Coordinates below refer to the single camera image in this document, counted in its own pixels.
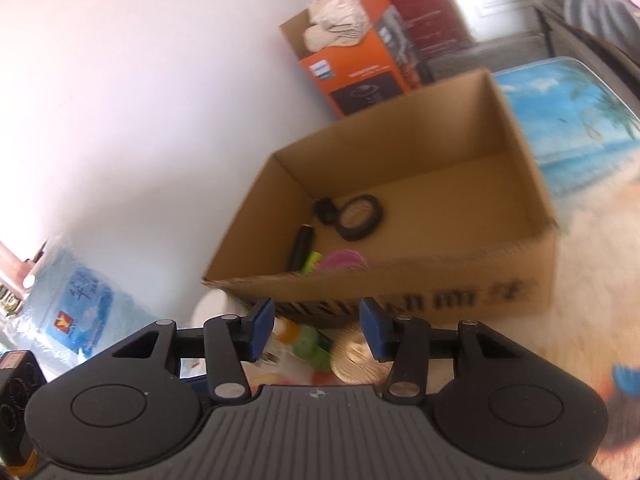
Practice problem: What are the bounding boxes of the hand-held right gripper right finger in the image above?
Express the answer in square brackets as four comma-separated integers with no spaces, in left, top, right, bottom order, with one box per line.
[360,297,526,403]

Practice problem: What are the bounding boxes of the black tape roll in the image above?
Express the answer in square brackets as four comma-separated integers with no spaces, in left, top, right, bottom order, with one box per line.
[336,194,385,242]

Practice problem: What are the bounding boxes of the orange appliance carton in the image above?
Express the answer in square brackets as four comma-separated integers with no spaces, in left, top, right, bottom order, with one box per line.
[279,0,436,118]

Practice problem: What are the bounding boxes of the blue water jug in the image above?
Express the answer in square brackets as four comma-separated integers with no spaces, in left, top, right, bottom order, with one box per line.
[10,245,151,371]

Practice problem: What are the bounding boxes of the red wooden door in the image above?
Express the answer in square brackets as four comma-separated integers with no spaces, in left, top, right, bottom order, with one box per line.
[285,0,473,56]

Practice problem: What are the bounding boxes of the small black cylinder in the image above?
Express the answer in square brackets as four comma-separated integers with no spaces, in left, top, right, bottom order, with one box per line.
[312,199,338,225]

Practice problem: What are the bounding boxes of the purple plastic lid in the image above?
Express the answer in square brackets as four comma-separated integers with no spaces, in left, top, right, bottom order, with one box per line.
[320,250,368,272]

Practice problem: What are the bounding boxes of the beige cloth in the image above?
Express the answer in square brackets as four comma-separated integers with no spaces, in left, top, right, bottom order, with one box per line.
[302,0,371,53]

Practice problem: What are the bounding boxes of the gold round tin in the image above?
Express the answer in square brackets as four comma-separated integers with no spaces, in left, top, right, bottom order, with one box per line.
[330,322,396,386]

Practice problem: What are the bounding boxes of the black lipstick tube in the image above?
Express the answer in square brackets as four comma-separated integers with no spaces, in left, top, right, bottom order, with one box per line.
[287,224,315,272]

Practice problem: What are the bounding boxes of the dark bed frame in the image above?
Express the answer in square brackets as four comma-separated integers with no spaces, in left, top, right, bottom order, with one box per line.
[530,2,640,126]

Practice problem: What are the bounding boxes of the white pill bottle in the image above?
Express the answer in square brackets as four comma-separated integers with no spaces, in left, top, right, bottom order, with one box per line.
[191,290,251,331]

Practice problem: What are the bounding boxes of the green dropper bottle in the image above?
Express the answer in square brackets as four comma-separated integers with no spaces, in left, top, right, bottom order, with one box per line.
[272,317,333,373]

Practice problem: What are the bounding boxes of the grey blanket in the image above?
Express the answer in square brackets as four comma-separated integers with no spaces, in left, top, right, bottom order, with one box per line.
[520,0,640,61]

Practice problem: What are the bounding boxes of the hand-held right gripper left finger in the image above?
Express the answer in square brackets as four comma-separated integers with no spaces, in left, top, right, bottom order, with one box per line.
[112,297,275,403]

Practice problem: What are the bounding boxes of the brown cardboard box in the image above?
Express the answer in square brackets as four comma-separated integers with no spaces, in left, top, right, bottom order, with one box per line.
[201,67,560,331]

